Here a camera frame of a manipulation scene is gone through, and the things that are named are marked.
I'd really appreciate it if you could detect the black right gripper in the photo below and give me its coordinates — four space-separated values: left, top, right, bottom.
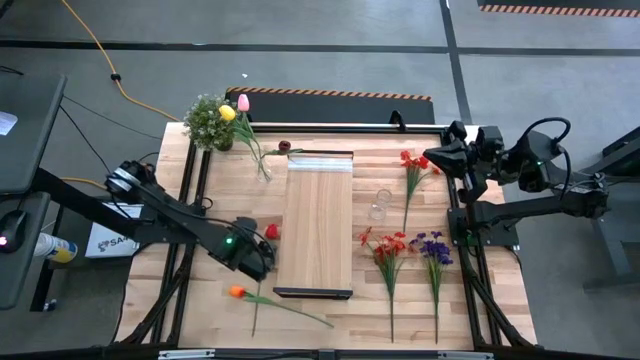
423 119 506 204

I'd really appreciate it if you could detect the red artificial tulip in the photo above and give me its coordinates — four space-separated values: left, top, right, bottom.
251 223 281 338

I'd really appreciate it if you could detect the small red flower bunch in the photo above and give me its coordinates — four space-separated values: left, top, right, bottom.
398 149 444 234

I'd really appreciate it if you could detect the orange artificial tulip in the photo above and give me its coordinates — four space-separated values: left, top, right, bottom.
228 284 335 330

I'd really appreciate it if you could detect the yellow artificial tulip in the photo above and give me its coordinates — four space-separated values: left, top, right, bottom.
218 103 266 174

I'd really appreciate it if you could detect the pink artificial tulip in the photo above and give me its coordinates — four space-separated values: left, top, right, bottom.
235 93 266 174

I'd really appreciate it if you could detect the potted plant with white flowers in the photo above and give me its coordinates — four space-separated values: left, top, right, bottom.
182 93 247 153

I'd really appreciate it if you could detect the black clamp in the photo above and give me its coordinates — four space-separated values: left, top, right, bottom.
388 109 408 133

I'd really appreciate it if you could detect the clear glass vase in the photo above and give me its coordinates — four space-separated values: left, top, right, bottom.
368 188 394 222
249 148 274 185

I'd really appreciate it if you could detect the purple flower bunch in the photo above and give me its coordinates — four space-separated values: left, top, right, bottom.
408 230 455 345

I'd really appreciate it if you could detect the large red flower bunch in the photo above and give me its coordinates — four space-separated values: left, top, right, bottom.
357 226 409 344

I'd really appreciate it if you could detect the maroon artificial tulip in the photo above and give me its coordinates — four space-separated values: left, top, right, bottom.
257 141 305 174

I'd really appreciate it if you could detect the white printed box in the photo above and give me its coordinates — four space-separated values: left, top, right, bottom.
84 202 144 260

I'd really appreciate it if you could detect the black support stand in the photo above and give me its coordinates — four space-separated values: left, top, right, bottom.
582 124 640 291
29 167 146 314

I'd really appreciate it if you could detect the white and yellow spray can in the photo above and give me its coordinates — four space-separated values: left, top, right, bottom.
33 232 79 265

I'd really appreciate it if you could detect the black computer mouse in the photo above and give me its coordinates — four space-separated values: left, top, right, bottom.
0 209 29 255

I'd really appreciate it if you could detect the black desk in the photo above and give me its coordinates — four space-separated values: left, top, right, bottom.
0 74 68 311

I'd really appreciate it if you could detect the white paper sheet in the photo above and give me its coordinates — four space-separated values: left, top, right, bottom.
0 110 19 137

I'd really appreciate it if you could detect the black aluminium table frame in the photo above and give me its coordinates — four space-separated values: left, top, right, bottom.
114 122 539 360

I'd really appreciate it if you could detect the silver metal bracket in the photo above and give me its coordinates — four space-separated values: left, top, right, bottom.
437 351 495 360
158 349 216 360

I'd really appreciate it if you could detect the yellow cable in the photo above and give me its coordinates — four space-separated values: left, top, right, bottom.
59 176 109 191
59 0 181 123

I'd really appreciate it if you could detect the black floor cable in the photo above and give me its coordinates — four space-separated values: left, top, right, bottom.
59 94 164 141

